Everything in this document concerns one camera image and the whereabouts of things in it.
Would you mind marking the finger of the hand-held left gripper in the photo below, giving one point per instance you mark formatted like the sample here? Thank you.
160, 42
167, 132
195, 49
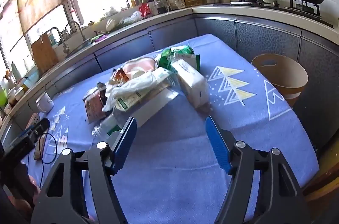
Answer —
39, 126

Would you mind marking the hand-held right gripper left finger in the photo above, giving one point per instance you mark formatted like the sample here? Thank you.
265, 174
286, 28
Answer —
124, 144

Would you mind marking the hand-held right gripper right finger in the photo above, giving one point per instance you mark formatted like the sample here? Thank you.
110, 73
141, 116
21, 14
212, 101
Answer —
218, 144

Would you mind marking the clear plastic bottle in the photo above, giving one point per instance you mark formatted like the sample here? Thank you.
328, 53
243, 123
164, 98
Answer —
106, 126

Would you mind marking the white cardboard box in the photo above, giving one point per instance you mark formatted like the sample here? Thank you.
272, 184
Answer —
153, 107

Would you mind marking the pink and brown cardboard box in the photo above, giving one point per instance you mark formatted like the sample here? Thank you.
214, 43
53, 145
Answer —
92, 107

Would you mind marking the white plastic bag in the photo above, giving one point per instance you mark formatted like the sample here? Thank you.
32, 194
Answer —
132, 86

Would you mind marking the small red foil packet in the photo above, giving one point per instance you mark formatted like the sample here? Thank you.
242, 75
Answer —
121, 75

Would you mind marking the white milk carton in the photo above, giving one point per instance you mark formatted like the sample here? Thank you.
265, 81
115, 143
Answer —
190, 80

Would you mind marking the pink plastic container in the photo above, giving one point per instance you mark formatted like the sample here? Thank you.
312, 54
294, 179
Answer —
137, 65

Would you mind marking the tan round waste bin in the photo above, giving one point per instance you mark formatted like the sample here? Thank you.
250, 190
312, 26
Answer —
278, 80

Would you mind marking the green snack bag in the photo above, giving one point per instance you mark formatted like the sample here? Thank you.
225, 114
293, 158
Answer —
180, 53

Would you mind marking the person's left hand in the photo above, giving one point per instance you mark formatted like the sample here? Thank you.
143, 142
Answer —
34, 189

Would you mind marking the white power strip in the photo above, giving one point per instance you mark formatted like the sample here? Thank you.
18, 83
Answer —
34, 120

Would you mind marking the white mug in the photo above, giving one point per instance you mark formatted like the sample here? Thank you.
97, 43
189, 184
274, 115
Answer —
45, 104

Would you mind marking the green plastic cup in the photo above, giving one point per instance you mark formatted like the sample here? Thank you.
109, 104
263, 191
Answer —
2, 98

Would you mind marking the blue printed tablecloth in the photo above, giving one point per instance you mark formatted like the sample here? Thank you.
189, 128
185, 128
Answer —
172, 149

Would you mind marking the wooden cutting board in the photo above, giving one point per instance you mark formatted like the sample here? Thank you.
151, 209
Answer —
45, 54

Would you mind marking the short steel faucet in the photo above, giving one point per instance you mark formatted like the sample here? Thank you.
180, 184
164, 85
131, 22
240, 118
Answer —
62, 38

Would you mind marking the purple and green cloth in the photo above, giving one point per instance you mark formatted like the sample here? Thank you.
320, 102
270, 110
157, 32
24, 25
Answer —
98, 38

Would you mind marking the tall curved steel faucet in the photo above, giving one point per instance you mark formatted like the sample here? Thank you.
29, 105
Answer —
79, 27

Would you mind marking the dark kitchen cabinets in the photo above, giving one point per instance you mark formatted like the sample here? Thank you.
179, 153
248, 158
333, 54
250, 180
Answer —
264, 35

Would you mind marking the small white bag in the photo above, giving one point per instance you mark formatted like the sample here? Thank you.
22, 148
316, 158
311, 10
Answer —
110, 25

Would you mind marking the clear plastic bag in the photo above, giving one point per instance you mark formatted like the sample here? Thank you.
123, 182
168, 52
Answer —
131, 18

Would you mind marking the gas stove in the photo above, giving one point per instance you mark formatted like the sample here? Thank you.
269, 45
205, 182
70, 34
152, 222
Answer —
264, 5

